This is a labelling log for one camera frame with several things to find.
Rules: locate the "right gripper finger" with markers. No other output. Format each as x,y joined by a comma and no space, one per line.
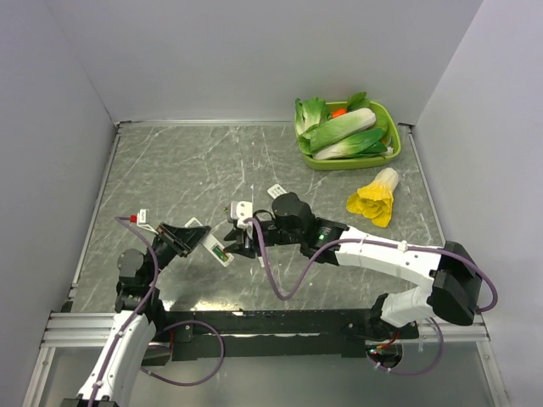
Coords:
235,235
245,249

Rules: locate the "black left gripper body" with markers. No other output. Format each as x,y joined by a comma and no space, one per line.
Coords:
165,248

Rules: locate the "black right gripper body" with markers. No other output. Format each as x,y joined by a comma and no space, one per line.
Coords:
273,235

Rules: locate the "green AAA battery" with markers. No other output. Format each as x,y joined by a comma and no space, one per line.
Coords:
221,255

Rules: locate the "plain white remote control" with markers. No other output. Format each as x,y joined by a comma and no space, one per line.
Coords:
210,242

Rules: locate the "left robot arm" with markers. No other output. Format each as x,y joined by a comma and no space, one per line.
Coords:
139,313

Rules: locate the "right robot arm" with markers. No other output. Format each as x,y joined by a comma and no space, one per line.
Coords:
446,280

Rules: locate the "white remote with buttons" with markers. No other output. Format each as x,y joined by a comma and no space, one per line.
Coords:
275,191

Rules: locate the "yellow toy cabbage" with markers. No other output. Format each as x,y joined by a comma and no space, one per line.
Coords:
375,201

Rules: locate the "large green toy cabbage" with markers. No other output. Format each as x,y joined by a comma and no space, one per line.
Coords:
337,129

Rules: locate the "green toy bok choy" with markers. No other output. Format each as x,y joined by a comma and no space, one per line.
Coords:
358,144

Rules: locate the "green toy lettuce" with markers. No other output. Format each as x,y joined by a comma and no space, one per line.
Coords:
308,113

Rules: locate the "black base bar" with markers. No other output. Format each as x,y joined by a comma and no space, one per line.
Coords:
193,335

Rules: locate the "orange toy carrot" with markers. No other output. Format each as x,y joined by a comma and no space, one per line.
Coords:
338,112

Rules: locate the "green plastic basket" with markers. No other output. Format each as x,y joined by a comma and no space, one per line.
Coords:
384,121

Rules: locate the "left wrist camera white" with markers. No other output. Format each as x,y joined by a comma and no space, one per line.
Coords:
141,220

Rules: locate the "aluminium frame rail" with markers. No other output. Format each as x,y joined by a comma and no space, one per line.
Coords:
91,330

